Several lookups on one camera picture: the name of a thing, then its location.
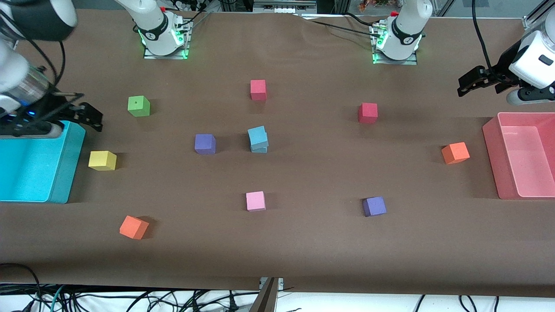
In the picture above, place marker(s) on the pink foam block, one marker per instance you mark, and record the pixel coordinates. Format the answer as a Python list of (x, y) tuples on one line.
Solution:
[(256, 201)]

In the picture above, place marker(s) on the colourful background items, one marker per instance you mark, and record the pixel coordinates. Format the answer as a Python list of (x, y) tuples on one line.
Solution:
[(373, 5)]

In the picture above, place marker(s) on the grey metal box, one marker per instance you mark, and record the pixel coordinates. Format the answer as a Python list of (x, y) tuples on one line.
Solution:
[(282, 6)]

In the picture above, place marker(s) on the brown table cloth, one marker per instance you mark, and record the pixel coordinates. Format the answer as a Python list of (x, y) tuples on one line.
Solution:
[(303, 242)]

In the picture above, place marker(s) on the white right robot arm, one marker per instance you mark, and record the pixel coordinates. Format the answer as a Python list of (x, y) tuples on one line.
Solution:
[(151, 26)]

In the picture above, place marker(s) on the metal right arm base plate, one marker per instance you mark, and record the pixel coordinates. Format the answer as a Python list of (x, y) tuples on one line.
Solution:
[(149, 55)]

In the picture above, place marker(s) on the cyan plastic bin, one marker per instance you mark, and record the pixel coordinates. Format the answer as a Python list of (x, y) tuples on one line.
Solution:
[(30, 171)]

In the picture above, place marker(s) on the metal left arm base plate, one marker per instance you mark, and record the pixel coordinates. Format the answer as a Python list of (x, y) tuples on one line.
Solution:
[(412, 62)]

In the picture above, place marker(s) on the aluminium frame rail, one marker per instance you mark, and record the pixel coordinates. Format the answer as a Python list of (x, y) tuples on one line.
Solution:
[(535, 17)]

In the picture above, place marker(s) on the orange foam block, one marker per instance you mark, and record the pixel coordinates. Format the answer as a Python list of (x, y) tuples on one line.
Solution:
[(455, 153), (133, 227)]

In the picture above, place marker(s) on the pink plastic bin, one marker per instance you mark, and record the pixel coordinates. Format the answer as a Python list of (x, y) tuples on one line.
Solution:
[(527, 164)]

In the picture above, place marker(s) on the red foam block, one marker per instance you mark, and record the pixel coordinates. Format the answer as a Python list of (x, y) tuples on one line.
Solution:
[(367, 112), (258, 89)]

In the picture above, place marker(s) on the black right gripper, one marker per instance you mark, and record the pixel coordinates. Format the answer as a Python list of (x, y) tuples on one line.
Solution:
[(48, 107)]

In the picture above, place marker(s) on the green foam block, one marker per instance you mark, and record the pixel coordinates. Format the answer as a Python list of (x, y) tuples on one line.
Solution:
[(138, 106)]

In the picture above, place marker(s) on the silver metal bracket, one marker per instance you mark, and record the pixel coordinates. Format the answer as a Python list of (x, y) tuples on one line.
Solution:
[(281, 282)]

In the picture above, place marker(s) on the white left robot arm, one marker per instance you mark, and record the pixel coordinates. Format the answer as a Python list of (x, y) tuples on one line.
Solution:
[(405, 34)]

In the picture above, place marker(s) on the yellow foam block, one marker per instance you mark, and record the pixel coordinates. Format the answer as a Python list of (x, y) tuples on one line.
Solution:
[(102, 160)]

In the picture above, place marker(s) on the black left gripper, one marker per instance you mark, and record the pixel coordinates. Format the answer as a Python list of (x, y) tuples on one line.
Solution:
[(502, 66)]

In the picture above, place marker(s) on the blue foam block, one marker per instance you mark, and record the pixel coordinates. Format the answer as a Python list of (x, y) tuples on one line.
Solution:
[(258, 136), (260, 150)]

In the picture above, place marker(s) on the purple foam block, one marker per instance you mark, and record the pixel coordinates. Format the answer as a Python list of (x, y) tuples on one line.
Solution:
[(374, 206), (204, 144)]

